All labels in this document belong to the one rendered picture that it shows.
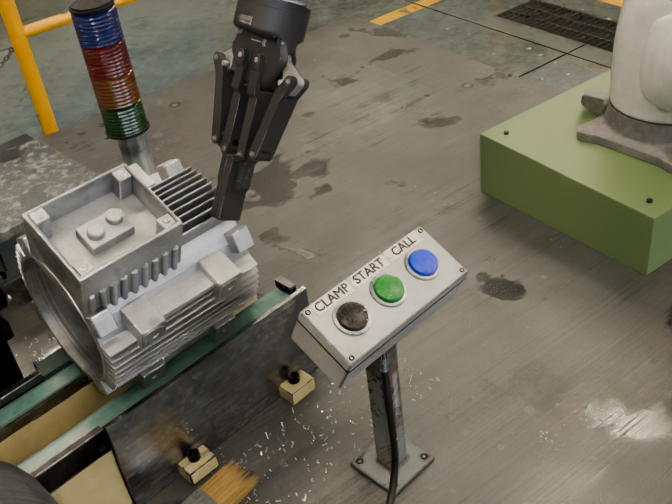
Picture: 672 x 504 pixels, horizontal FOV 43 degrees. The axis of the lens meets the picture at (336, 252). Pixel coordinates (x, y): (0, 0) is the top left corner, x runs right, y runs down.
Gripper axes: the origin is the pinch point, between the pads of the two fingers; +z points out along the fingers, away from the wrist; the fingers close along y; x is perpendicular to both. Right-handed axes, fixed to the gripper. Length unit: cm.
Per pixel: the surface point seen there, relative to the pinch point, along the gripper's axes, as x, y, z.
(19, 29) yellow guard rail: 89, -222, 10
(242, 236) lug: 1.8, 1.5, 5.0
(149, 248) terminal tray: -10.3, 1.5, 6.2
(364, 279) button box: 0.9, 19.8, 2.7
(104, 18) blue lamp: 1.9, -33.1, -12.5
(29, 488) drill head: -30.4, 19.5, 17.5
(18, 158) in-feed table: 11, -65, 15
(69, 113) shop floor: 141, -266, 46
